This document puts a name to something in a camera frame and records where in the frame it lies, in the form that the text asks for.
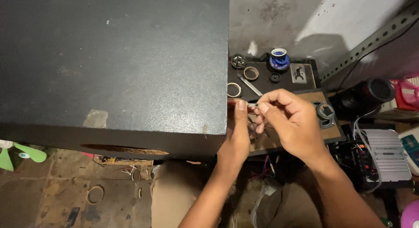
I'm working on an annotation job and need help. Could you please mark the person's beige trousers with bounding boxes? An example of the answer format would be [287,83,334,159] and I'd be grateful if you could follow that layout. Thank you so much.
[150,160,323,228]

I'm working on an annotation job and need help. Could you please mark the brown tape ring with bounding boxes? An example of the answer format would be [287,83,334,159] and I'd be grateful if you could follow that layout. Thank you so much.
[243,66,260,81]

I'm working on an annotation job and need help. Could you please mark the grey oval speaker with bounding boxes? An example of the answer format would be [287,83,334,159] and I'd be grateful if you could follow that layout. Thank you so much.
[313,101,336,129]

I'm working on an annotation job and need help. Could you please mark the person's left hand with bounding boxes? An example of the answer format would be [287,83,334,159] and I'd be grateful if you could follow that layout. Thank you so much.
[217,100,251,166]

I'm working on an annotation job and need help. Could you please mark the silver audio amplifier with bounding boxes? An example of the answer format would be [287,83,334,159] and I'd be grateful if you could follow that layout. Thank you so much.
[360,129,412,183]

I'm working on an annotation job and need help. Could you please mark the white and teal box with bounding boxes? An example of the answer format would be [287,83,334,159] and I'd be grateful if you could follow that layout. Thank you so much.
[398,127,419,176]

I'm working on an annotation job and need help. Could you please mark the grey cable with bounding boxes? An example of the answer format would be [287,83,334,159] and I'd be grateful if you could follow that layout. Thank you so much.
[352,108,383,193]

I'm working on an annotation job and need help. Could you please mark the person's right hand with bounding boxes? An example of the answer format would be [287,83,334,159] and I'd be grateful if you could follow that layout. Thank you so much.
[254,89,329,162]

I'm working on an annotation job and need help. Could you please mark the perforated metal angle bar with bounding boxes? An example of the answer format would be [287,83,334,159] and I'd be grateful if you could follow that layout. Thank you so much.
[320,3,419,83]

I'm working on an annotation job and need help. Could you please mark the brown wooden panel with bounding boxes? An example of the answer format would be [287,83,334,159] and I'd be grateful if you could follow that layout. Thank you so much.
[246,89,346,156]

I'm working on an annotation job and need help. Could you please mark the small black round speaker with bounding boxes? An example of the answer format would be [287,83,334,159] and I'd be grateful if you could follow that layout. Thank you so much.
[231,53,247,69]

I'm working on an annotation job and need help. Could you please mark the large black speaker cabinet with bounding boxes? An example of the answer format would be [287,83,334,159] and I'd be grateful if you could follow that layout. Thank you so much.
[0,0,230,160]

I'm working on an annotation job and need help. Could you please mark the metal flat tool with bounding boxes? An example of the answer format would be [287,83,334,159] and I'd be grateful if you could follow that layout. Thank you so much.
[237,73,263,96]

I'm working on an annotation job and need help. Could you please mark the white tape ring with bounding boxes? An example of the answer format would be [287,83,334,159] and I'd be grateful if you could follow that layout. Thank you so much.
[227,83,242,98]

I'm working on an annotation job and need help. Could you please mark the pink round object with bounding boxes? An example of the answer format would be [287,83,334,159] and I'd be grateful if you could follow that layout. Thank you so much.
[400,199,419,228]

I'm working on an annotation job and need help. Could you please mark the silver metal plate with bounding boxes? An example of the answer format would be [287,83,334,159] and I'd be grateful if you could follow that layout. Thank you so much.
[290,64,308,84]

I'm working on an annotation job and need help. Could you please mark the brown ring on floor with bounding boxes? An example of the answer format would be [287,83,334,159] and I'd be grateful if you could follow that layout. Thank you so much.
[86,185,105,205]

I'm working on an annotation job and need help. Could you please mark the black electronic device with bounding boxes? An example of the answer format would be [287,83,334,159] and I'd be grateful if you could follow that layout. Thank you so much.
[328,140,414,192]

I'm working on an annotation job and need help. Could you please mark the blue and white lamp socket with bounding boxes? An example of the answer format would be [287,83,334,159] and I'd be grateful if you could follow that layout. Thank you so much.
[269,48,290,71]

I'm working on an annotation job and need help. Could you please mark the green fan blade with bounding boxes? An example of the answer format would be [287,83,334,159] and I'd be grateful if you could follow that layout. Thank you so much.
[0,140,48,172]

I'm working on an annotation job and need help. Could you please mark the pink plastic basket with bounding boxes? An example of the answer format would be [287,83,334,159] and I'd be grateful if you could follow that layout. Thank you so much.
[390,76,419,111]

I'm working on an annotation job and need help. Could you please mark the black cylindrical speaker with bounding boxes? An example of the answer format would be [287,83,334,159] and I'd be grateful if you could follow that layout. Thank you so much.
[331,78,397,119]

